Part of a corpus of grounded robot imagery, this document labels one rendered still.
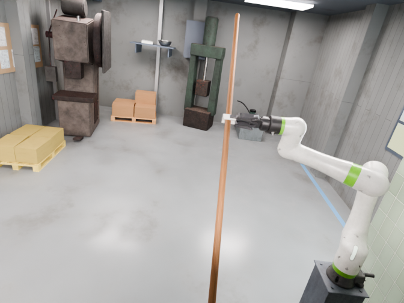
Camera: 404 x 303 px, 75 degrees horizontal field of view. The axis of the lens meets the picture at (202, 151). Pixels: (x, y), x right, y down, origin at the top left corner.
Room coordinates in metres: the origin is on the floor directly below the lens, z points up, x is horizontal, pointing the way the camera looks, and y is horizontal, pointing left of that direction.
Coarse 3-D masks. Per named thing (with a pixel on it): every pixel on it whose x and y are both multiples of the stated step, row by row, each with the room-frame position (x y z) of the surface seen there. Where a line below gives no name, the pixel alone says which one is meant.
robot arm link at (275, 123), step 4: (272, 116) 1.31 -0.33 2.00; (276, 116) 1.32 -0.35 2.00; (272, 120) 1.28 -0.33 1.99; (276, 120) 1.29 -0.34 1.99; (280, 120) 1.29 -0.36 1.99; (272, 124) 1.27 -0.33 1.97; (276, 124) 1.27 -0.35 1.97; (280, 124) 1.28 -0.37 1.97; (268, 128) 1.29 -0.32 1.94; (272, 128) 1.27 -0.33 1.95; (276, 128) 1.27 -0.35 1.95; (280, 128) 1.27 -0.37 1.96; (268, 132) 1.29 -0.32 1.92; (272, 132) 1.28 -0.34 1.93; (276, 132) 1.28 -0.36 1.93
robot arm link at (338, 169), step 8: (280, 144) 1.33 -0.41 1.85; (288, 144) 1.29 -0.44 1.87; (296, 144) 1.29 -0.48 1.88; (280, 152) 1.31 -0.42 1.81; (288, 152) 1.29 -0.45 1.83; (296, 152) 1.28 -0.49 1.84; (304, 152) 1.27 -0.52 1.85; (312, 152) 1.26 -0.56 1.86; (320, 152) 1.28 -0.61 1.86; (296, 160) 1.28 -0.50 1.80; (304, 160) 1.25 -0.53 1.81; (312, 160) 1.24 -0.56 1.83; (320, 160) 1.23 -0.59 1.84; (328, 160) 1.22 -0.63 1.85; (336, 160) 1.21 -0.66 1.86; (344, 160) 1.22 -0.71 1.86; (320, 168) 1.22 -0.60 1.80; (328, 168) 1.19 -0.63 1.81; (336, 168) 1.18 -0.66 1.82; (344, 168) 1.17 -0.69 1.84; (336, 176) 1.17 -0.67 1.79; (344, 176) 1.15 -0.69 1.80
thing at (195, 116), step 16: (208, 16) 6.93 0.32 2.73; (208, 32) 6.87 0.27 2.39; (192, 48) 6.95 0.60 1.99; (208, 48) 6.85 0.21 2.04; (224, 48) 6.93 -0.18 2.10; (192, 64) 6.99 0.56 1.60; (192, 80) 6.98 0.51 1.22; (208, 80) 7.10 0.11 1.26; (192, 96) 7.03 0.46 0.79; (192, 112) 6.78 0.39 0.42; (208, 112) 6.76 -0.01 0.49; (208, 128) 6.77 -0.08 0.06
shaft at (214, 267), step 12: (228, 84) 1.48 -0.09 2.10; (228, 96) 1.41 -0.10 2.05; (228, 108) 1.35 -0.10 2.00; (228, 120) 1.29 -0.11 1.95; (228, 132) 1.24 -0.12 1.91; (228, 144) 1.20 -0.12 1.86; (216, 216) 0.93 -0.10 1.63; (216, 228) 0.89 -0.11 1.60; (216, 240) 0.85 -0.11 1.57; (216, 252) 0.81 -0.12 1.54; (216, 264) 0.78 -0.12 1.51; (216, 276) 0.75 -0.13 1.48; (216, 288) 0.72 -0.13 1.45
